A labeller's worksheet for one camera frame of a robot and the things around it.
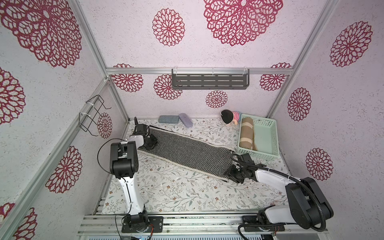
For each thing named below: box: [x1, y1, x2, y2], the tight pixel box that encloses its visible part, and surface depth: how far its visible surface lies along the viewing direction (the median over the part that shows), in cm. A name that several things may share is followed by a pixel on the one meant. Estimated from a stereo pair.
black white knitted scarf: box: [137, 125, 235, 181], surface depth 101 cm
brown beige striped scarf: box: [239, 117, 258, 151], surface depth 107 cm
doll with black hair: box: [220, 109, 240, 125], surface depth 117 cm
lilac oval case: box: [178, 113, 193, 128], surface depth 119 cm
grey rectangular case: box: [158, 115, 180, 124], surface depth 119 cm
